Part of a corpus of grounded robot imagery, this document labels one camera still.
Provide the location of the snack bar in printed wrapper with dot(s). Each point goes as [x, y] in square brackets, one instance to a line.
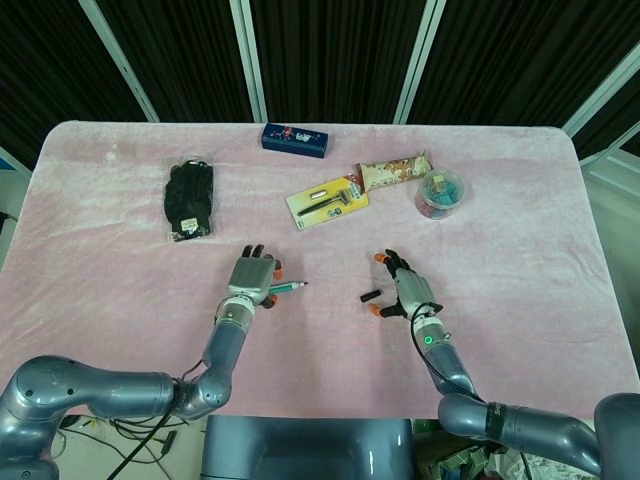
[390, 172]

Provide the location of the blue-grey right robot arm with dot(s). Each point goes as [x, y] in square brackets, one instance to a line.
[540, 420]

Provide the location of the pink table cloth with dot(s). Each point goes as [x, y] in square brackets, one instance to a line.
[125, 300]

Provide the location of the razor in yellow blister pack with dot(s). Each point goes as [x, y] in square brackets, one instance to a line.
[325, 202]

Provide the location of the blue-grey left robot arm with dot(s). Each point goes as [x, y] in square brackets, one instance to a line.
[100, 385]

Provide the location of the right five-finger robot hand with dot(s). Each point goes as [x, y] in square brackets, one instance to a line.
[412, 290]

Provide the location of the black pen cap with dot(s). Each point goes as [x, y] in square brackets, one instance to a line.
[371, 295]

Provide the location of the green and white marker pen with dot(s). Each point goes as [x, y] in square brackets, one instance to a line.
[290, 286]

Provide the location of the left five-finger robot hand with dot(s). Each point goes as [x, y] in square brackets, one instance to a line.
[250, 277]

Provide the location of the white partition frame post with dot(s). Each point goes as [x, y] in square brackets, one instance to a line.
[250, 60]
[418, 60]
[120, 60]
[600, 100]

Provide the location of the clear jar of binder clips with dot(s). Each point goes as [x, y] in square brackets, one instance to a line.
[442, 197]

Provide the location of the crumpled paper pile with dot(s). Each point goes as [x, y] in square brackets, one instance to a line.
[465, 460]

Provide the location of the black gloves in plastic bag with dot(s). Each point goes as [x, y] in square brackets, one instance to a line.
[190, 200]

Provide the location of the blue cardboard box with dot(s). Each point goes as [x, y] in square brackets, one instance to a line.
[295, 140]

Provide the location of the blue-grey robot torso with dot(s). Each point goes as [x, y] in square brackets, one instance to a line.
[300, 450]

